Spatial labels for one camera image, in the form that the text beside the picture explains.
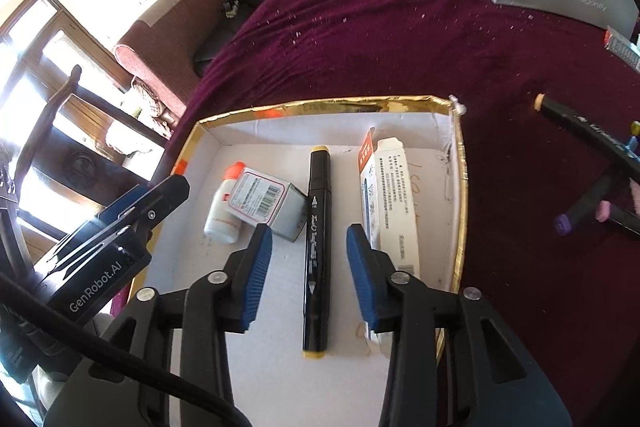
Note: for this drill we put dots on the small white object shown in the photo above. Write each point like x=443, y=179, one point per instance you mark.
x=230, y=8

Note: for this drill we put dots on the white bottle orange cap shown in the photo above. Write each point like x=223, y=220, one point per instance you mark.
x=220, y=212

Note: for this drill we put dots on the white box red end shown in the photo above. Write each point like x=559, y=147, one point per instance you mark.
x=622, y=49

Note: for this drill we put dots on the gold-edged white cardboard box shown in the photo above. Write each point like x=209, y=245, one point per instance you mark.
x=270, y=147

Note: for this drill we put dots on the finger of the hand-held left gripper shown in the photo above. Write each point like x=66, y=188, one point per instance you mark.
x=150, y=202

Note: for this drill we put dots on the black marker purple cap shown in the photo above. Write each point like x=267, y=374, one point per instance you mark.
x=585, y=204

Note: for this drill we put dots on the maroon upholstered chair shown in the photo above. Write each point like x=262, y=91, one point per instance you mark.
x=170, y=32

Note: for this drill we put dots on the black marker pink cap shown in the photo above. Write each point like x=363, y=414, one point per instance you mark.
x=620, y=214

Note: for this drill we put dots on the black marker beige cap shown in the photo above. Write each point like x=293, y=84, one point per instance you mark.
x=575, y=119

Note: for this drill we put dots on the white carton orange flap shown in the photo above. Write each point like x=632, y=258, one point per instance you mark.
x=395, y=197

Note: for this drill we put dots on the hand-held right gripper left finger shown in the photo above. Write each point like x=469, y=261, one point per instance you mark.
x=257, y=277

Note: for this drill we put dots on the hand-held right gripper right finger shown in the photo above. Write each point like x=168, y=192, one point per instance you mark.
x=362, y=277

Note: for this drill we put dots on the dark wooden chair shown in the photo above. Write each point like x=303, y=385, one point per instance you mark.
x=50, y=117

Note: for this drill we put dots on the black marker yellow caps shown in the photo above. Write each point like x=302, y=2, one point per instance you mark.
x=316, y=217

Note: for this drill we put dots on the small grey box barcode label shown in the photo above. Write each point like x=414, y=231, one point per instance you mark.
x=260, y=199

